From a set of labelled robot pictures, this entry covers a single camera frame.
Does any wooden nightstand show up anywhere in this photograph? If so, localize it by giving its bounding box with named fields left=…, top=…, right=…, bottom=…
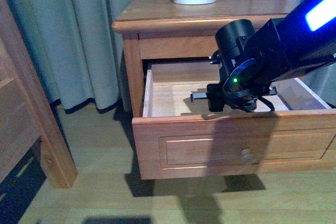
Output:
left=112, top=0, right=297, bottom=125

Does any wooden bed frame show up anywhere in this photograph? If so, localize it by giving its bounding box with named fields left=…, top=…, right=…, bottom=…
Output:
left=1, top=0, right=77, bottom=188

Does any grey curtain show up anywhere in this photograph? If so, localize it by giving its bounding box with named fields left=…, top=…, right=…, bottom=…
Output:
left=0, top=0, right=336, bottom=114

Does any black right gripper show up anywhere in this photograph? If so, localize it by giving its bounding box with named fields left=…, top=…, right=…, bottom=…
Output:
left=190, top=63, right=277, bottom=112

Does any wooden drawer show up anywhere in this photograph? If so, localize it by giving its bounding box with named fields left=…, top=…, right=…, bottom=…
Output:
left=132, top=62, right=335, bottom=179

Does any black under-bed drawer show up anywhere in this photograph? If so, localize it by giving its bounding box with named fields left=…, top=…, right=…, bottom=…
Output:
left=1, top=151, right=46, bottom=223

